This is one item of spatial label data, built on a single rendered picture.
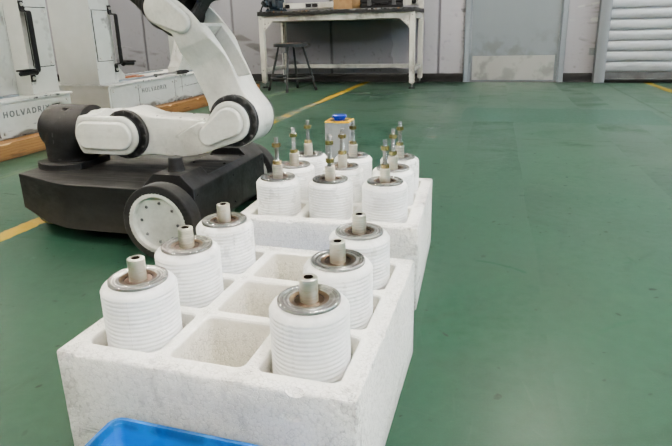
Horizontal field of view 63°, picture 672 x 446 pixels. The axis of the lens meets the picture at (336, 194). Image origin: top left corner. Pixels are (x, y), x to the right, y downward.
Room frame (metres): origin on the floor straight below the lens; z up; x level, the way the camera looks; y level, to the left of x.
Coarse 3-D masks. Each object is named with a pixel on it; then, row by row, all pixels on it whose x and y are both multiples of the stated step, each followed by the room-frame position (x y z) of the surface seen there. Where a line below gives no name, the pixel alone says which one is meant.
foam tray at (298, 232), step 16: (416, 192) 1.27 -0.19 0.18; (256, 208) 1.17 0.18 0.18; (304, 208) 1.16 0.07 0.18; (416, 208) 1.14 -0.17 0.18; (256, 224) 1.10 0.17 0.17; (272, 224) 1.09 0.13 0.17; (288, 224) 1.08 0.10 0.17; (304, 224) 1.07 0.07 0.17; (320, 224) 1.06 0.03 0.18; (336, 224) 1.06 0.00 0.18; (384, 224) 1.04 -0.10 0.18; (400, 224) 1.04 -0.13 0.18; (416, 224) 1.04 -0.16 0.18; (256, 240) 1.10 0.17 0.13; (272, 240) 1.09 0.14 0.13; (288, 240) 1.08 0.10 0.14; (304, 240) 1.07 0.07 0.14; (320, 240) 1.06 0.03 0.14; (400, 240) 1.02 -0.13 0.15; (416, 240) 1.02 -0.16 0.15; (400, 256) 1.02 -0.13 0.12; (416, 256) 1.02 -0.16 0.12; (416, 272) 1.02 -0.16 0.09; (416, 288) 1.02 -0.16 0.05; (416, 304) 1.02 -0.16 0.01
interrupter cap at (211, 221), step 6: (210, 216) 0.90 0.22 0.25; (216, 216) 0.90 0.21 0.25; (234, 216) 0.90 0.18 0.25; (240, 216) 0.90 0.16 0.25; (246, 216) 0.90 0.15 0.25; (204, 222) 0.87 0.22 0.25; (210, 222) 0.87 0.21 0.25; (216, 222) 0.88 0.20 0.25; (228, 222) 0.88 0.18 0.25; (234, 222) 0.87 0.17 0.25; (240, 222) 0.86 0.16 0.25
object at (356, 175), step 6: (324, 168) 1.25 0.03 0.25; (360, 168) 1.24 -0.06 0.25; (342, 174) 1.21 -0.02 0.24; (348, 174) 1.21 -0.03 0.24; (354, 174) 1.21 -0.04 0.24; (360, 174) 1.23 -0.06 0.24; (354, 180) 1.21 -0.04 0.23; (360, 180) 1.23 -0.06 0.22; (354, 186) 1.21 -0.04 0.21; (360, 186) 1.23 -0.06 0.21; (354, 192) 1.21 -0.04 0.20; (360, 192) 1.23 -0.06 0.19; (354, 198) 1.21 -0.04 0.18; (360, 198) 1.23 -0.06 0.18
